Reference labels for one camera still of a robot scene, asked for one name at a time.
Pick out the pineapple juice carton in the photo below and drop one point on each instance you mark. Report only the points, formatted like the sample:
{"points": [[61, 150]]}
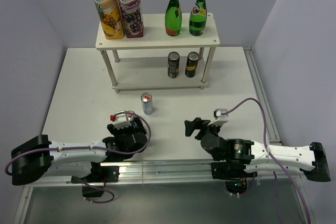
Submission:
{"points": [[110, 18]]}

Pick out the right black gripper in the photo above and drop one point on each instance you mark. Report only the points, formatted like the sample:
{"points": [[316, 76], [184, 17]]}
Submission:
{"points": [[196, 124]]}

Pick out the white two-tier shelf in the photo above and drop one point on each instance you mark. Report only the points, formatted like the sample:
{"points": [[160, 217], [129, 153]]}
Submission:
{"points": [[142, 63]]}

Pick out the black energy can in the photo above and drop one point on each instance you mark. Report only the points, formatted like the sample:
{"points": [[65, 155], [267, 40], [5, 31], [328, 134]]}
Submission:
{"points": [[173, 64], [191, 64]]}

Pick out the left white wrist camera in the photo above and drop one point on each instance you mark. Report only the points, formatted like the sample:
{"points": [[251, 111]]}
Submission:
{"points": [[122, 119]]}

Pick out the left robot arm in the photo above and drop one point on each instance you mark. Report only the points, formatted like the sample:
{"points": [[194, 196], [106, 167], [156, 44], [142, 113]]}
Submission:
{"points": [[40, 157]]}

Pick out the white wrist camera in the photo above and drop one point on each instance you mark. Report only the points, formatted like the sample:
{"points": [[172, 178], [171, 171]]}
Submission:
{"points": [[220, 117], [122, 119]]}

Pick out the aluminium front rail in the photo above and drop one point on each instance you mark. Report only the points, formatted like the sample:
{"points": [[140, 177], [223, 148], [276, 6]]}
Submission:
{"points": [[161, 172]]}

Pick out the black energy can front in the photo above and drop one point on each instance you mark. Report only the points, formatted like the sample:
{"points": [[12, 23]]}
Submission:
{"points": [[191, 64]]}

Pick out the grape juice carton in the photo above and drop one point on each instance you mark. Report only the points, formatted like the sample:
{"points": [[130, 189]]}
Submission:
{"points": [[132, 18]]}

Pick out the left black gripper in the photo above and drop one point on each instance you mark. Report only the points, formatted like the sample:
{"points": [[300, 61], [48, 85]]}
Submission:
{"points": [[116, 132]]}

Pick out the aluminium rail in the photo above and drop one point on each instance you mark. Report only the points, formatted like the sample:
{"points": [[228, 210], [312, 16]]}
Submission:
{"points": [[272, 131], [161, 172]]}

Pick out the aluminium right rail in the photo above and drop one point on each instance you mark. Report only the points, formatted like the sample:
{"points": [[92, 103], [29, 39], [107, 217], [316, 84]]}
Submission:
{"points": [[272, 131]]}

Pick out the plain green glass bottle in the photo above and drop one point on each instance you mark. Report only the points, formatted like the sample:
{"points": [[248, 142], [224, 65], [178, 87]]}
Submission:
{"points": [[173, 18]]}

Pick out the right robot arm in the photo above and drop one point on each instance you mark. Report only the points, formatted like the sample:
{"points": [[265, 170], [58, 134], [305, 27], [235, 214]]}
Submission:
{"points": [[236, 158]]}

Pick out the green bottle with label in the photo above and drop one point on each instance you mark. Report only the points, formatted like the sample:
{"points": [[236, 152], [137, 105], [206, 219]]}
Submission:
{"points": [[198, 18]]}

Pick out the blue red bull can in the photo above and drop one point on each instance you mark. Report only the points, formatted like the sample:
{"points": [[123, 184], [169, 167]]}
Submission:
{"points": [[135, 122]]}

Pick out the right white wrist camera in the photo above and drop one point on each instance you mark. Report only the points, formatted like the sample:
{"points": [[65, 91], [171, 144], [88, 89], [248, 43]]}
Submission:
{"points": [[220, 117]]}

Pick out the red bull can rear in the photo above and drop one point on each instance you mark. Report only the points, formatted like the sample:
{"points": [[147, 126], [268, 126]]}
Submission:
{"points": [[147, 103]]}

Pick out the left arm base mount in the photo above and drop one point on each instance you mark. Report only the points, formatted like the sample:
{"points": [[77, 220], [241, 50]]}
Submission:
{"points": [[105, 176]]}

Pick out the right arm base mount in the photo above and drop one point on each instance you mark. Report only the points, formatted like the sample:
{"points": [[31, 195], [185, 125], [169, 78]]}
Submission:
{"points": [[237, 180]]}

